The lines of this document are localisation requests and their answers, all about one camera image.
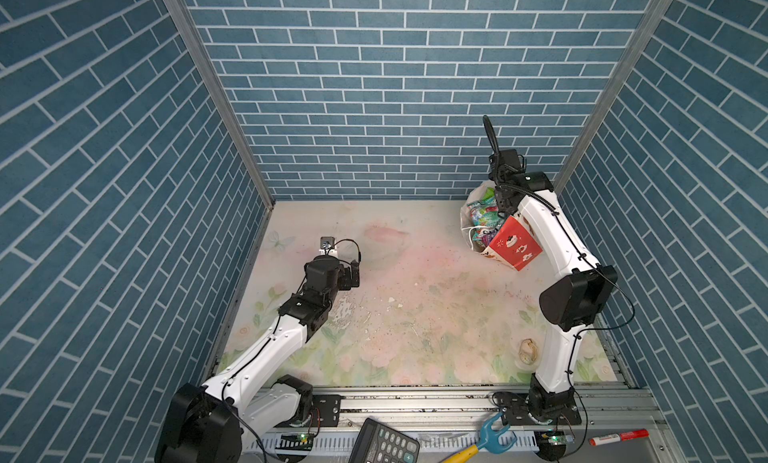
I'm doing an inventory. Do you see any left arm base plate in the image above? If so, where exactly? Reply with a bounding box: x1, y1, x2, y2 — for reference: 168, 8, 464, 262
276, 394, 342, 429

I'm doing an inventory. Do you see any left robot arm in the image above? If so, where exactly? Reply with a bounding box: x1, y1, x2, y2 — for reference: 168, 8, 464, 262
154, 253, 360, 462

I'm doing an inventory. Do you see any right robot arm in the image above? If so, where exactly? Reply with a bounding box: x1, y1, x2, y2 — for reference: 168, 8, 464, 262
488, 149, 618, 424

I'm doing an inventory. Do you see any red marker pen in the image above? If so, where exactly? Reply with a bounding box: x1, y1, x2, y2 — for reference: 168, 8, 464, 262
589, 429, 649, 446

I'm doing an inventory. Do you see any green snack packet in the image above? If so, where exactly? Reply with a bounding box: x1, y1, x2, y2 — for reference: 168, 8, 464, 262
466, 187, 505, 248

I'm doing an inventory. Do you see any blue yellow clamp tool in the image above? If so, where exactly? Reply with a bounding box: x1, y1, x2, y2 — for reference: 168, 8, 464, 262
444, 412, 518, 463

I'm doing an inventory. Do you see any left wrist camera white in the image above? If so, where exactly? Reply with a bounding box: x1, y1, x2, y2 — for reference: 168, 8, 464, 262
319, 236, 338, 258

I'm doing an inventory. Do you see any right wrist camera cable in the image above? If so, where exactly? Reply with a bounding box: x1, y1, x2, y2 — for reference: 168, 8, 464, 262
482, 114, 502, 164

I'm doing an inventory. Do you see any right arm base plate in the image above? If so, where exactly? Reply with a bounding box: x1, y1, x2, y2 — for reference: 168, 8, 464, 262
491, 390, 583, 426

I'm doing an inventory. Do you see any beige shell sticker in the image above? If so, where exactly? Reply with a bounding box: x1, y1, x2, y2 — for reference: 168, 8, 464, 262
518, 338, 539, 366

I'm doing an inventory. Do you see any red white paper bag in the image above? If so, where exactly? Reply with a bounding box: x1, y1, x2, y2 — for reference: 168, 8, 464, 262
460, 181, 543, 271

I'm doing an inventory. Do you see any aluminium front rail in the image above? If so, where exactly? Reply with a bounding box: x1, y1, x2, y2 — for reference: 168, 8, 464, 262
167, 383, 673, 458

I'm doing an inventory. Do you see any black calculator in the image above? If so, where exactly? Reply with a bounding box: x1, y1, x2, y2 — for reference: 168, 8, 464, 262
348, 418, 420, 463

